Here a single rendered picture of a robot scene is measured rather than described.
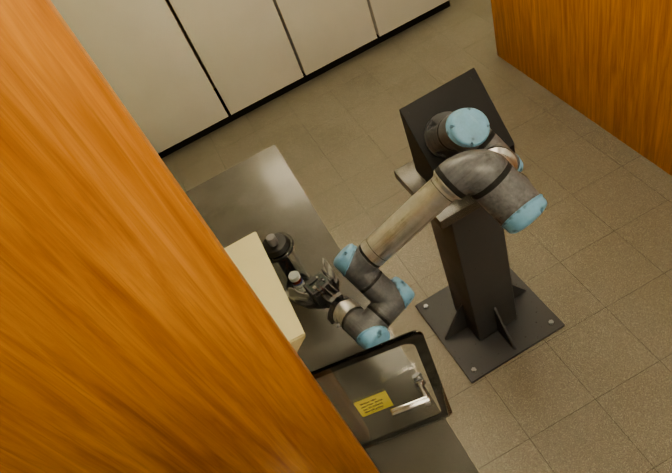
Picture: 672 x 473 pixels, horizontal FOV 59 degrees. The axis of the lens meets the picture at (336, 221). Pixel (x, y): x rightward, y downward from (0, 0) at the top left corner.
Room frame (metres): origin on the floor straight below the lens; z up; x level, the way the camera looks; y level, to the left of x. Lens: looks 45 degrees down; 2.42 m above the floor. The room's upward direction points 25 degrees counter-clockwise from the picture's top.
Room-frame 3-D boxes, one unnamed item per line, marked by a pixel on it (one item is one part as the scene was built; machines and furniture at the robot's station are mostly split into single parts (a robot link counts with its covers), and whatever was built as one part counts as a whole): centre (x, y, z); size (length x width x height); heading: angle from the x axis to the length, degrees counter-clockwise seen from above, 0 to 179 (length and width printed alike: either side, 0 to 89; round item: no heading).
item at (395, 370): (0.66, 0.09, 1.19); 0.30 x 0.01 x 0.40; 86
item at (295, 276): (1.27, 0.19, 1.06); 0.11 x 0.11 x 0.21
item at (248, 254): (0.83, 0.21, 1.46); 0.32 x 0.12 x 0.10; 6
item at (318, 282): (1.02, 0.10, 1.15); 0.12 x 0.08 x 0.09; 21
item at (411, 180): (1.46, -0.45, 0.92); 0.32 x 0.32 x 0.04; 7
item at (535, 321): (1.46, -0.45, 0.45); 0.48 x 0.48 x 0.90; 7
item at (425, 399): (0.63, 0.02, 1.20); 0.10 x 0.05 x 0.03; 86
